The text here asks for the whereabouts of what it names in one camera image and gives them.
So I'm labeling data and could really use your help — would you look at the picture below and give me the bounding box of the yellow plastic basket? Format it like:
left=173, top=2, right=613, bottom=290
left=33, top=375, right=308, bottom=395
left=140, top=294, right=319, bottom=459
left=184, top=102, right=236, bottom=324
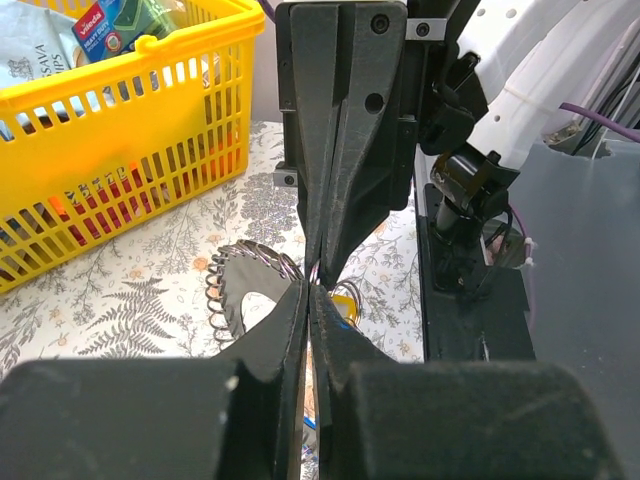
left=1, top=1, right=265, bottom=291

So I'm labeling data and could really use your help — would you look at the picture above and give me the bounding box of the light blue chips bag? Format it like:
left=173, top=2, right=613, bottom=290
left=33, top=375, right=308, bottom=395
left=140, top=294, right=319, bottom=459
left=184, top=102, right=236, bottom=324
left=0, top=1, right=89, bottom=89

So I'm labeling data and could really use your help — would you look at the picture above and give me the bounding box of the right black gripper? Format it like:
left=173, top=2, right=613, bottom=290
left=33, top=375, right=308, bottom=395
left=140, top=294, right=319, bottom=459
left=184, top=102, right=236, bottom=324
left=275, top=1, right=487, bottom=288

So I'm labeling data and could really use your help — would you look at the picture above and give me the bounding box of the green sponge pack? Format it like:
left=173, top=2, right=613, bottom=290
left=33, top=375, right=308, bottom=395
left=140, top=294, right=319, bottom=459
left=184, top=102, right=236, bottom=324
left=71, top=0, right=186, bottom=63

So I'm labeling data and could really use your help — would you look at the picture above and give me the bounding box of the floral table mat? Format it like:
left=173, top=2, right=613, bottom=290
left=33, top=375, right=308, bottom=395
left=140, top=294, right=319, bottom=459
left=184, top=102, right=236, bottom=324
left=1, top=122, right=423, bottom=371

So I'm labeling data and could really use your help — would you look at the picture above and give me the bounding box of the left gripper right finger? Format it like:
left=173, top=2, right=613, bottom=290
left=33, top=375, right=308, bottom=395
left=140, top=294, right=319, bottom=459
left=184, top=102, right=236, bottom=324
left=309, top=285, right=625, bottom=479

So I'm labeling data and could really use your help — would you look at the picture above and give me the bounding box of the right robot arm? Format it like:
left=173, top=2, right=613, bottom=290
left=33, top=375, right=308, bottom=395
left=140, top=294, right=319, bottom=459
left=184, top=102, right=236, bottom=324
left=275, top=1, right=639, bottom=286

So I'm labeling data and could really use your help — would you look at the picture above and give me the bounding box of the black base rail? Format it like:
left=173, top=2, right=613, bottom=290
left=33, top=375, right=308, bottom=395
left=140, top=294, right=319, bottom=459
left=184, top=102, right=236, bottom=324
left=414, top=153, right=535, bottom=361

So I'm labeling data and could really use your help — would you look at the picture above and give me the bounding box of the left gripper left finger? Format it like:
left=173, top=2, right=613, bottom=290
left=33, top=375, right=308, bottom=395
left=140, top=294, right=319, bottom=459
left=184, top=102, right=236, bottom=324
left=1, top=281, right=308, bottom=479

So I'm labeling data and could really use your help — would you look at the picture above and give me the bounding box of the silver keyring with keys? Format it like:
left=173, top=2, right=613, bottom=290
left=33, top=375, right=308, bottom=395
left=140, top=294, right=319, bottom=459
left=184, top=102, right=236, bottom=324
left=204, top=239, right=361, bottom=346

